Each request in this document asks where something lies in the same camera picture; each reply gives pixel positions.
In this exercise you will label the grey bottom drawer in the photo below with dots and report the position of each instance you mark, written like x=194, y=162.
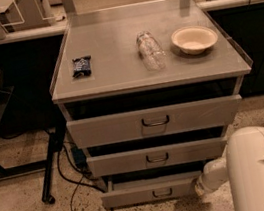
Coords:
x=120, y=194

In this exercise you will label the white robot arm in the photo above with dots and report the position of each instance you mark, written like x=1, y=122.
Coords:
x=242, y=166

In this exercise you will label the dark blue snack packet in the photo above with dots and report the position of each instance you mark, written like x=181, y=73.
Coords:
x=81, y=66

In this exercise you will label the white counter rail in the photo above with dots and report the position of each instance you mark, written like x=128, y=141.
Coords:
x=57, y=29

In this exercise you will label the grey drawer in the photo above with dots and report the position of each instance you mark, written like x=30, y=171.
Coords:
x=153, y=122
x=120, y=194
x=166, y=155

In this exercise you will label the grey middle drawer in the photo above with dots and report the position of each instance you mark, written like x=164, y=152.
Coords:
x=166, y=155

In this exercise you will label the black desk frame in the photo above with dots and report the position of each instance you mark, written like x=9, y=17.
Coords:
x=14, y=131

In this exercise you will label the white paper bowl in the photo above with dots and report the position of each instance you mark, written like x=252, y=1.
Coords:
x=194, y=39

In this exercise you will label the clear plastic bottle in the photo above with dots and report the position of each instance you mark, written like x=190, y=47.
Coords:
x=151, y=52

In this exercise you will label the grey drawer cabinet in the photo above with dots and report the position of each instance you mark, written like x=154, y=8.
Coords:
x=147, y=90

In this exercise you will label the grey top drawer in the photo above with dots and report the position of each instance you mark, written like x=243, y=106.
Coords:
x=153, y=122

